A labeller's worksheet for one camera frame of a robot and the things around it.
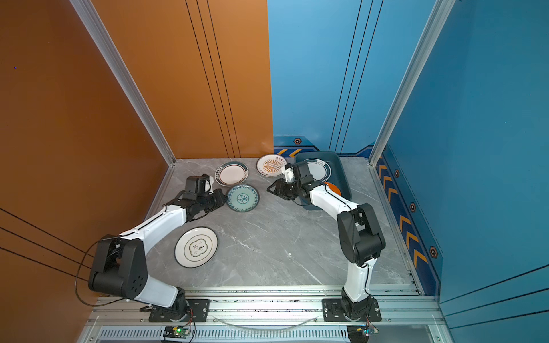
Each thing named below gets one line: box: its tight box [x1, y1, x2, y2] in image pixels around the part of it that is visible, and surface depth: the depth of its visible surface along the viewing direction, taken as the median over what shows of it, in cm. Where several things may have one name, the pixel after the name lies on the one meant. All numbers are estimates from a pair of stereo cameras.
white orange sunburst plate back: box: [255, 154, 287, 178], surface depth 122 cm
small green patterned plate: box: [226, 184, 260, 213], surface depth 93 cm
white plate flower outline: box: [173, 226, 219, 269], surface depth 89 cm
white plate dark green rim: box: [214, 160, 250, 188], surface depth 117 cm
